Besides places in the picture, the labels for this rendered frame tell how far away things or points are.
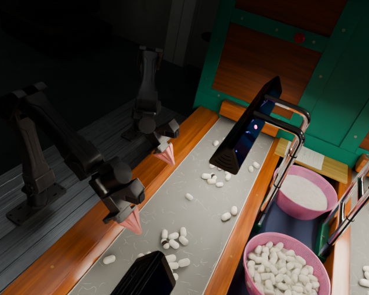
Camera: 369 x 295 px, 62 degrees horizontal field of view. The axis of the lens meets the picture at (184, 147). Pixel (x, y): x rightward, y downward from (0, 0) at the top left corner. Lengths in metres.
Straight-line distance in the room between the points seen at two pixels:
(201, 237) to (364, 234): 0.64
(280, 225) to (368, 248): 0.31
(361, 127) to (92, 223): 1.18
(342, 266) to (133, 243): 0.67
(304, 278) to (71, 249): 0.70
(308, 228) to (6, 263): 1.05
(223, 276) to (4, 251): 0.64
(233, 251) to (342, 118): 0.84
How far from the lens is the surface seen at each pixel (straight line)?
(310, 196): 1.41
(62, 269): 0.91
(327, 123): 1.57
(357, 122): 1.56
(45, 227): 1.12
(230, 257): 1.00
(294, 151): 0.99
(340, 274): 1.15
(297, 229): 1.32
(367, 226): 1.43
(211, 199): 1.17
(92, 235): 0.97
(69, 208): 1.16
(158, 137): 1.08
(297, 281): 1.10
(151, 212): 1.07
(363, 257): 1.29
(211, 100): 1.64
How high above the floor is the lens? 1.54
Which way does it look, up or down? 36 degrees down
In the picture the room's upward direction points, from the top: 14 degrees clockwise
